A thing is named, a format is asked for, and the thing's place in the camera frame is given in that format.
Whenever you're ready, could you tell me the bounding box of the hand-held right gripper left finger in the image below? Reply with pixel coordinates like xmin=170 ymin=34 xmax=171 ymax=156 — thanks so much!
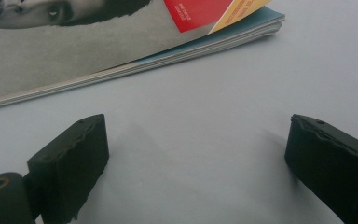
xmin=22 ymin=113 xmax=110 ymax=224

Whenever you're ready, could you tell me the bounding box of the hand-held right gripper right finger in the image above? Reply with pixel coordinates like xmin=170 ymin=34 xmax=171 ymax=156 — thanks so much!
xmin=284 ymin=113 xmax=358 ymax=224

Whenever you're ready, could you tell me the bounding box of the grey magazine with face cover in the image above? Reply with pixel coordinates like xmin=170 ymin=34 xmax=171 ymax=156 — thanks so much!
xmin=0 ymin=0 xmax=286 ymax=112

